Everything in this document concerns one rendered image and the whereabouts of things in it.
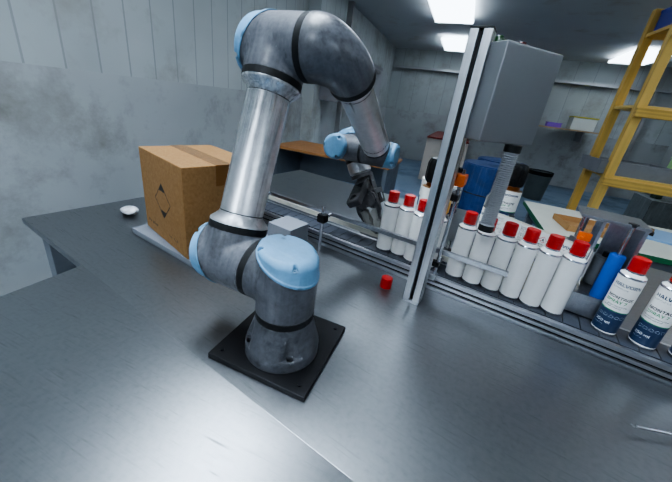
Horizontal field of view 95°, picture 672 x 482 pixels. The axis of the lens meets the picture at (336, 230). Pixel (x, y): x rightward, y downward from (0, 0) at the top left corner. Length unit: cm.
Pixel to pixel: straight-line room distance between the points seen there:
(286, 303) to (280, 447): 22
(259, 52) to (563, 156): 930
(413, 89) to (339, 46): 894
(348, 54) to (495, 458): 71
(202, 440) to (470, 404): 47
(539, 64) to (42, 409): 109
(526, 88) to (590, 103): 893
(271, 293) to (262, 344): 11
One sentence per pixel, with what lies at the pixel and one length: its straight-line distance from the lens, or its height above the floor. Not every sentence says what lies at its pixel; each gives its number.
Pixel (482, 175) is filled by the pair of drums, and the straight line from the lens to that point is 358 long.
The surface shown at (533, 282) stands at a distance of 98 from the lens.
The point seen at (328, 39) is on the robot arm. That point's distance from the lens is 60.
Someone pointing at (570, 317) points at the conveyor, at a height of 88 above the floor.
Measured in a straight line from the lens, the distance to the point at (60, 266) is 149.
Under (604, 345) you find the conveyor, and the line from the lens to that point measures 102.
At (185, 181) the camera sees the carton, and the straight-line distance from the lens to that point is 91.
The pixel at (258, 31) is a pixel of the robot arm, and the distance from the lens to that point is 66.
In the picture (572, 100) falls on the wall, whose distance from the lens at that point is 965.
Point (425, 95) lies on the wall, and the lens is 946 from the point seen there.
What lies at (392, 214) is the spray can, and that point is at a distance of 101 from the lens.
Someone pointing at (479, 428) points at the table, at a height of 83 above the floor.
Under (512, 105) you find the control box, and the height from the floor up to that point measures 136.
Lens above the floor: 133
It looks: 23 degrees down
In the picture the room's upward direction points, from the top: 8 degrees clockwise
